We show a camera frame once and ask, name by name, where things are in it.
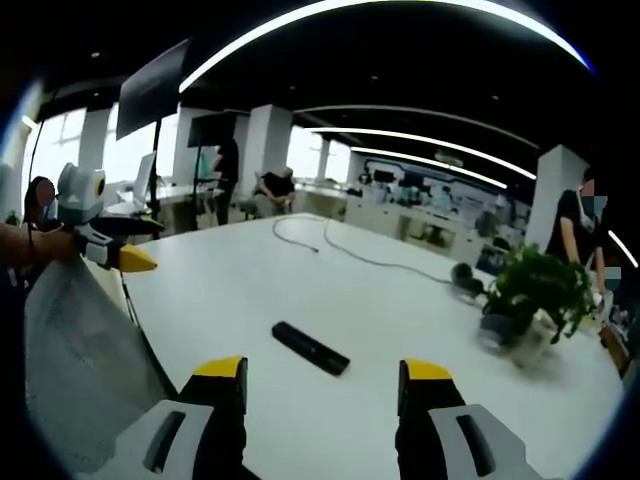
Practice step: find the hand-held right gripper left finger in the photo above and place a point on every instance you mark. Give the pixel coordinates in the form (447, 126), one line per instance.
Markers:
(200, 425)

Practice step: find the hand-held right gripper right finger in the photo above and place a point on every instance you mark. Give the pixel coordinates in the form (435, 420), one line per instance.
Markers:
(440, 425)

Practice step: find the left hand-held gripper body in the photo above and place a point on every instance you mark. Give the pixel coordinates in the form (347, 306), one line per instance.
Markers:
(80, 197)

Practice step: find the black remote control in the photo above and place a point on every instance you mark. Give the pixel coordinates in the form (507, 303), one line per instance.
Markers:
(310, 347)

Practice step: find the white monitor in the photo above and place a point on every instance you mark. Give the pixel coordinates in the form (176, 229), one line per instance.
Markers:
(143, 182)

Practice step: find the black stand pole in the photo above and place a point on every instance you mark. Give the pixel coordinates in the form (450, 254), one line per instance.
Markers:
(156, 175)

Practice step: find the white office desk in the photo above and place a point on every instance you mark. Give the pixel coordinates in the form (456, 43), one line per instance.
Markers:
(190, 200)

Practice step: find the black hanging panel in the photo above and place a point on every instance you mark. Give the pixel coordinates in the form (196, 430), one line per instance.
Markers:
(152, 92)

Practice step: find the dark round device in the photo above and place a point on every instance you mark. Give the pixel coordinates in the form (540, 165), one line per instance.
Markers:
(466, 280)

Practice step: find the black screen on stand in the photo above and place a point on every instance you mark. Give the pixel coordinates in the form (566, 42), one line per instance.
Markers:
(212, 131)

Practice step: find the green potted plant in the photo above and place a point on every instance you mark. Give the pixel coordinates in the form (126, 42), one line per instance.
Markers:
(540, 305)

